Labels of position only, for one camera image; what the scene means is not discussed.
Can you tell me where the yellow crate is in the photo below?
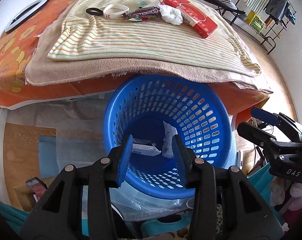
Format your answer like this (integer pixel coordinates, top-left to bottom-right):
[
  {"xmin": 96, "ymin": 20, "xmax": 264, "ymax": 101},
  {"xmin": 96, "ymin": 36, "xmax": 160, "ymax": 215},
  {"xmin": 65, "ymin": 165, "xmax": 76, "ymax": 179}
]
[{"xmin": 245, "ymin": 11, "xmax": 265, "ymax": 33}]

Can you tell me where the clear plastic bag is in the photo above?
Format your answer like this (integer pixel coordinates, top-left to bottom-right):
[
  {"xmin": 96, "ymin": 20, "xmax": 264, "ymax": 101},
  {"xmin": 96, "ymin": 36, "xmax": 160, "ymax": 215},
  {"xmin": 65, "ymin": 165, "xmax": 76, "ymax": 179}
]
[{"xmin": 109, "ymin": 182, "xmax": 189, "ymax": 222}]

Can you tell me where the smartphone on floor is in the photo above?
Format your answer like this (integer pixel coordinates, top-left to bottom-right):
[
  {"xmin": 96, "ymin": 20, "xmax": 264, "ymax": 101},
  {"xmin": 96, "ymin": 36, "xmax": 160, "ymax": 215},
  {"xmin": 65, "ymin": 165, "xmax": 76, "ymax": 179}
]
[{"xmin": 25, "ymin": 177, "xmax": 47, "ymax": 202}]

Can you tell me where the white ring light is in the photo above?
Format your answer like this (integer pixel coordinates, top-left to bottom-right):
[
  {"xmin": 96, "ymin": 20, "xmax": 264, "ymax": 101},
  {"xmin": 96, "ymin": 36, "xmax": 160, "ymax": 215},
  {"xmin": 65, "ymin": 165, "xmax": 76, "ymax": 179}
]
[{"xmin": 4, "ymin": 0, "xmax": 48, "ymax": 34}]

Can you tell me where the black hair tie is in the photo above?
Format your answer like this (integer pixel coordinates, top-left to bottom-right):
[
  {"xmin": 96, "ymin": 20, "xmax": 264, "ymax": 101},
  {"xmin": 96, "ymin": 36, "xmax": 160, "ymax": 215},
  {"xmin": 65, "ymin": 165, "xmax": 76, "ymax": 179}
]
[{"xmin": 85, "ymin": 7, "xmax": 104, "ymax": 16}]

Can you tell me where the white tissue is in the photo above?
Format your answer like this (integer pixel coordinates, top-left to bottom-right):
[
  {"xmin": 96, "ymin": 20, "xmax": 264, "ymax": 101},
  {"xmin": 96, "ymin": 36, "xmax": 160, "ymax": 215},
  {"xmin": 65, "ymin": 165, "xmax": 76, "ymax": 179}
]
[{"xmin": 157, "ymin": 3, "xmax": 183, "ymax": 25}]

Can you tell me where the right white gloved hand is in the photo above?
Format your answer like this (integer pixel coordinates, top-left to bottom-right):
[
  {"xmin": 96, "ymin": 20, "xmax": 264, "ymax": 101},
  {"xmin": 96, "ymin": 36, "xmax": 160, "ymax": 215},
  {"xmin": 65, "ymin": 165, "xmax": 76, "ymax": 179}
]
[{"xmin": 269, "ymin": 177, "xmax": 302, "ymax": 211}]

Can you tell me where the beige towel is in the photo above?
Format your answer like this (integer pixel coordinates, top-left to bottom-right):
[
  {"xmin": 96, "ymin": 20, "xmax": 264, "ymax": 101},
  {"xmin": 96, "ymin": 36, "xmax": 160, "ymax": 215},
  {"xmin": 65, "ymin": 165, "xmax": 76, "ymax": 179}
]
[{"xmin": 25, "ymin": 0, "xmax": 271, "ymax": 93}]

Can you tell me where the snickers candy wrapper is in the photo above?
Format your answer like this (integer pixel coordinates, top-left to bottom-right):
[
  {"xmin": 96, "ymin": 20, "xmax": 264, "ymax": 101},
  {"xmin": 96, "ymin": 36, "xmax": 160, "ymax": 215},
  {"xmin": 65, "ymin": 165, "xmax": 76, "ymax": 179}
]
[{"xmin": 122, "ymin": 7, "xmax": 161, "ymax": 21}]

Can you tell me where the dark hanging jacket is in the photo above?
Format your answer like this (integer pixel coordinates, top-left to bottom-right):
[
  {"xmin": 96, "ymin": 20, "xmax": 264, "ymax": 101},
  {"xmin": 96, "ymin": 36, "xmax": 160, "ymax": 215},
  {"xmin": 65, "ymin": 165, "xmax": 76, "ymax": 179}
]
[{"xmin": 264, "ymin": 0, "xmax": 289, "ymax": 23}]

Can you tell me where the black clothes rack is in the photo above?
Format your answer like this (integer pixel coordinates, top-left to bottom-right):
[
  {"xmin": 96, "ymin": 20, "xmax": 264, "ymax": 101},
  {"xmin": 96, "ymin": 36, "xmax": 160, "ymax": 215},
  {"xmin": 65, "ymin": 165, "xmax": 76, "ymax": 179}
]
[{"xmin": 230, "ymin": 0, "xmax": 296, "ymax": 54}]

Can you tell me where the yellow striped towel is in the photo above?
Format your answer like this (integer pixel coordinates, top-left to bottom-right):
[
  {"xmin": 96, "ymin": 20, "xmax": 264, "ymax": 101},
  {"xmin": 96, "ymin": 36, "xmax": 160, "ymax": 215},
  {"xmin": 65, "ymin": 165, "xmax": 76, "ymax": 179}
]
[{"xmin": 47, "ymin": 0, "xmax": 261, "ymax": 76}]

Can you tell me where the teal orange hand cream tube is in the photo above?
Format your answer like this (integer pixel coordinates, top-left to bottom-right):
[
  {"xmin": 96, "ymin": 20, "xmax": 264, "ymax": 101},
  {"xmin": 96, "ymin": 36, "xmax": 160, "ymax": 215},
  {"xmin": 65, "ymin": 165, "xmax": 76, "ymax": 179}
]
[{"xmin": 138, "ymin": 1, "xmax": 148, "ymax": 8}]

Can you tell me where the white wristband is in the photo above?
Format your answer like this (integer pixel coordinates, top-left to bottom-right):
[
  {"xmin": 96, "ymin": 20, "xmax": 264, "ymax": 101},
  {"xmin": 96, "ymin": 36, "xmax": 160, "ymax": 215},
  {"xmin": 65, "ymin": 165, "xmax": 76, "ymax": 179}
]
[{"xmin": 103, "ymin": 4, "xmax": 129, "ymax": 19}]

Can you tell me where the green white carton pack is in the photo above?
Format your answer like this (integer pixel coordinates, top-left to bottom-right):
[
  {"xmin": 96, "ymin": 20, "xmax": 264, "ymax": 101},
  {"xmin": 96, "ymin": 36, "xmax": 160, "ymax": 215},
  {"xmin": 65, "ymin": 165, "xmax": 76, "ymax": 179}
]
[{"xmin": 132, "ymin": 138, "xmax": 161, "ymax": 157}]

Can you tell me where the blue plastic laundry basket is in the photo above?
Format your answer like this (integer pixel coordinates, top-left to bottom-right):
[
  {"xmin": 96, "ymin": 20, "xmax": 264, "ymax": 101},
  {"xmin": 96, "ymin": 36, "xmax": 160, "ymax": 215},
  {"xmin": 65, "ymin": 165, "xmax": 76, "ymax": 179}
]
[{"xmin": 103, "ymin": 74, "xmax": 236, "ymax": 199}]

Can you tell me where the white paper printed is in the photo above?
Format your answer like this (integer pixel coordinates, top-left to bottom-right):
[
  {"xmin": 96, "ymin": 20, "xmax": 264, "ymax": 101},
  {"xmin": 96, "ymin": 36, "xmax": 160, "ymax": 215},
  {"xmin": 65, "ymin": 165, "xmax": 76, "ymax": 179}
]
[{"xmin": 161, "ymin": 121, "xmax": 178, "ymax": 159}]

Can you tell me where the red box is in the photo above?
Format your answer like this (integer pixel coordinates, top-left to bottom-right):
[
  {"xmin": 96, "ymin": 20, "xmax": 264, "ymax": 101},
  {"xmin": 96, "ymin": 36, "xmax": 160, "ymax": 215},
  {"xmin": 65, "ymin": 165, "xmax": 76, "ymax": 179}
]
[{"xmin": 160, "ymin": 0, "xmax": 218, "ymax": 38}]

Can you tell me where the orange floral bed sheet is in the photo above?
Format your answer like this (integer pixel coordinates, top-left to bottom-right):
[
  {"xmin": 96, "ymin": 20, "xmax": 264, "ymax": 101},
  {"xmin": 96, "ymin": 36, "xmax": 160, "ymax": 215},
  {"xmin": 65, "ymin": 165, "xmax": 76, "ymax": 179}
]
[{"xmin": 0, "ymin": 0, "xmax": 271, "ymax": 114}]

